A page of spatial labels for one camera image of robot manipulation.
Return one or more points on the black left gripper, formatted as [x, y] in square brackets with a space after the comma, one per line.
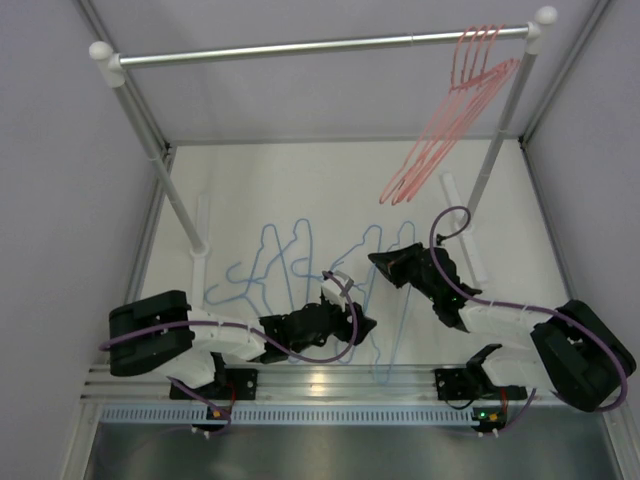
[345, 326]

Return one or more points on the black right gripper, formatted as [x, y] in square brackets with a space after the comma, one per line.
[396, 260]

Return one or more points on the blue wire hanger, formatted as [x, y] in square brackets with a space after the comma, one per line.
[306, 275]
[351, 257]
[381, 374]
[261, 284]

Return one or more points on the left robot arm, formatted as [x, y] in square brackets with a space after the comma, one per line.
[165, 334]

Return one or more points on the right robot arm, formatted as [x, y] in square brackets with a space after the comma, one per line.
[569, 352]

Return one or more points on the pink hung hanger one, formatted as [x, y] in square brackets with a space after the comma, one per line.
[450, 125]

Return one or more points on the pink hung hanger two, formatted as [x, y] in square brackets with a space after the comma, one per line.
[460, 120]

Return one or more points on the grey clothes rack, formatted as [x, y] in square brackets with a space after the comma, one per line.
[113, 67]

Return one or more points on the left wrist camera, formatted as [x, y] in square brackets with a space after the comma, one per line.
[334, 286]

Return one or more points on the slotted grey cable duct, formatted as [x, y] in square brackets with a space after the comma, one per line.
[368, 415]

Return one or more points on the aluminium mounting rail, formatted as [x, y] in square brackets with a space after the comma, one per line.
[286, 385]

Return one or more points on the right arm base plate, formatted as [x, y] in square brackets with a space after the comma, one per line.
[454, 384]

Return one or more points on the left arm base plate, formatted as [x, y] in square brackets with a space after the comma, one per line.
[238, 383]

